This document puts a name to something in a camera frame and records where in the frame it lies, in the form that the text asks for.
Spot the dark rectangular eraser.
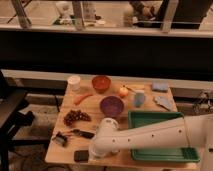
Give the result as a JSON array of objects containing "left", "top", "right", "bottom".
[{"left": 74, "top": 150, "right": 89, "bottom": 162}]

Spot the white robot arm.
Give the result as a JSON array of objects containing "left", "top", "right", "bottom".
[{"left": 89, "top": 114, "right": 213, "bottom": 160}]

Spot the white plastic cup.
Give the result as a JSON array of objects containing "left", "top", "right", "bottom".
[{"left": 67, "top": 75, "right": 81, "bottom": 91}]

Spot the light blue cup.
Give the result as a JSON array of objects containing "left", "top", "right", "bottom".
[{"left": 133, "top": 92, "right": 145, "bottom": 107}]

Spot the small metal cup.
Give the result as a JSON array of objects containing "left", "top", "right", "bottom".
[{"left": 111, "top": 150, "right": 120, "bottom": 155}]

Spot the red bowl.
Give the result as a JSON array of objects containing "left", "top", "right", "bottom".
[{"left": 92, "top": 75, "right": 111, "bottom": 93}]

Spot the yellow apple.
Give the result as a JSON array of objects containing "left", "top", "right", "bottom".
[{"left": 118, "top": 87, "right": 129, "bottom": 98}]

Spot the purple bowl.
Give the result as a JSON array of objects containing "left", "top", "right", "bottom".
[{"left": 100, "top": 96, "right": 124, "bottom": 118}]

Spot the orange carrot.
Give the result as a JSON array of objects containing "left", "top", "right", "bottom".
[{"left": 73, "top": 93, "right": 93, "bottom": 105}]

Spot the green plastic tray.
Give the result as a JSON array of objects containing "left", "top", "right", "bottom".
[{"left": 128, "top": 111, "right": 200, "bottom": 163}]

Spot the bunch of red grapes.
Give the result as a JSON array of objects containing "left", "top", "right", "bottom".
[{"left": 63, "top": 110, "right": 91, "bottom": 126}]

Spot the blue sponge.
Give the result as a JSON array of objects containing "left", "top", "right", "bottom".
[{"left": 152, "top": 82, "right": 169, "bottom": 92}]

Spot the grey blue cloth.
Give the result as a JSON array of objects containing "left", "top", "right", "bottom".
[{"left": 154, "top": 96, "right": 173, "bottom": 111}]

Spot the black binder clip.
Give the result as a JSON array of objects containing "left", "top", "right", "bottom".
[{"left": 52, "top": 132, "right": 68, "bottom": 147}]

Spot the black chair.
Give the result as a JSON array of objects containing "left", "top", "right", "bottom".
[{"left": 0, "top": 71, "right": 35, "bottom": 171}]

